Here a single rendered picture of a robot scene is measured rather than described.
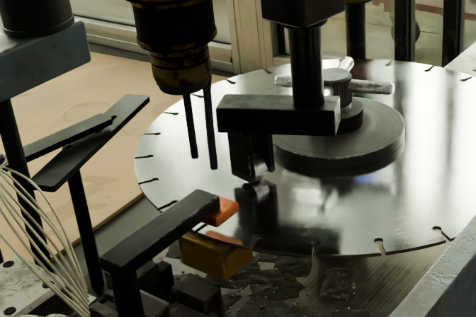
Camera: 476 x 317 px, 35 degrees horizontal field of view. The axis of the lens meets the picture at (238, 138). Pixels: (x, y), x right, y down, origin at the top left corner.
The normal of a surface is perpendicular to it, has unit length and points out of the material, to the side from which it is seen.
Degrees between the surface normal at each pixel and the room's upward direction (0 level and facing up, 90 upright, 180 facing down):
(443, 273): 0
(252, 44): 90
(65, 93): 0
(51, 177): 0
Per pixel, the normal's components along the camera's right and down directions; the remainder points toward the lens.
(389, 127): -0.01, -0.88
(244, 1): -0.62, 0.41
